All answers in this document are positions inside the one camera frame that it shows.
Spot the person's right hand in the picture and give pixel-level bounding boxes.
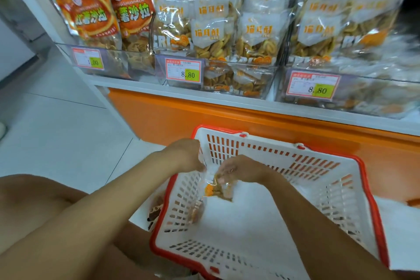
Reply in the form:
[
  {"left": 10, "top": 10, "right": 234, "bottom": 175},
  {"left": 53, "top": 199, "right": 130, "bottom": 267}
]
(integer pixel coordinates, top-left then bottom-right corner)
[{"left": 215, "top": 154, "right": 274, "bottom": 189}]

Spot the person's left hand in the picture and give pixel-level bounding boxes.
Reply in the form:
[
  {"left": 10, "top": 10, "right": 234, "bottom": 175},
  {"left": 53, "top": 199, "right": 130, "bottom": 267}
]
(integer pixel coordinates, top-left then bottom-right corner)
[{"left": 161, "top": 137, "right": 207, "bottom": 174}]

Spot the pile of small brown snacks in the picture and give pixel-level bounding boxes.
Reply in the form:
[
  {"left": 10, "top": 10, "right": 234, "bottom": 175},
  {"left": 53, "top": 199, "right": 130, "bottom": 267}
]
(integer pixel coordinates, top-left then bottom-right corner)
[{"left": 188, "top": 198, "right": 206, "bottom": 225}]

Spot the white snack shelf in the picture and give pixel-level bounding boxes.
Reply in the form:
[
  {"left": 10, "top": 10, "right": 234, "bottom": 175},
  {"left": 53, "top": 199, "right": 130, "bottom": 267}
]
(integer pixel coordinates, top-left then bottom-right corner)
[{"left": 0, "top": 0, "right": 420, "bottom": 137}]

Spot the white red-rimmed shopping basket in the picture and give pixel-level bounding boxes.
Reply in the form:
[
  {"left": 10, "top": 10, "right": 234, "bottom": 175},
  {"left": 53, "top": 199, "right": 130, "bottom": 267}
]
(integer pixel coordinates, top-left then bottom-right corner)
[{"left": 150, "top": 124, "right": 391, "bottom": 280}]

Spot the stack of orange packets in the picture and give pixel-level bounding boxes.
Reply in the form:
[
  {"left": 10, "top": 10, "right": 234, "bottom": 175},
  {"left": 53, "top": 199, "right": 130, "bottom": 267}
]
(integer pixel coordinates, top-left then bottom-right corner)
[{"left": 42, "top": 0, "right": 165, "bottom": 73}]

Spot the person's left forearm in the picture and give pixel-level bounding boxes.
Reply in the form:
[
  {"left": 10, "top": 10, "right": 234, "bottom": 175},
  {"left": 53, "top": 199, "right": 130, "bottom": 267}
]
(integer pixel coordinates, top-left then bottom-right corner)
[{"left": 0, "top": 152, "right": 181, "bottom": 280}]

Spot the person's right forearm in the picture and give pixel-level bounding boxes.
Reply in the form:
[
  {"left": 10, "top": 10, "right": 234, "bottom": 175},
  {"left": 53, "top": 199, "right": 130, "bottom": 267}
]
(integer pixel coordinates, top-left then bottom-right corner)
[{"left": 261, "top": 171, "right": 403, "bottom": 280}]

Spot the orange shelf base panel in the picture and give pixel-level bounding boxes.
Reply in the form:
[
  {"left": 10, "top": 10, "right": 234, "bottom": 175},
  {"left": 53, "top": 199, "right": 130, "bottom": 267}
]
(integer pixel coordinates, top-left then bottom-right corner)
[{"left": 108, "top": 87, "right": 420, "bottom": 207}]

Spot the pink clog sandal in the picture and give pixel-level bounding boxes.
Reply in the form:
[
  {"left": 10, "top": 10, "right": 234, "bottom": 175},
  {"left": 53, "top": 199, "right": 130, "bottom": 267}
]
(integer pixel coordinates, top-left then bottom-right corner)
[{"left": 147, "top": 199, "right": 165, "bottom": 225}]

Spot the white yellow price tag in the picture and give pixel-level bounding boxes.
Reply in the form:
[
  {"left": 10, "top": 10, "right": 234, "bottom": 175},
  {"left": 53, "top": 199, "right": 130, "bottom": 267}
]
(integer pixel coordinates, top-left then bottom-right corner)
[
  {"left": 71, "top": 47, "right": 105, "bottom": 70},
  {"left": 164, "top": 58, "right": 203, "bottom": 84},
  {"left": 285, "top": 70, "right": 342, "bottom": 100}
]

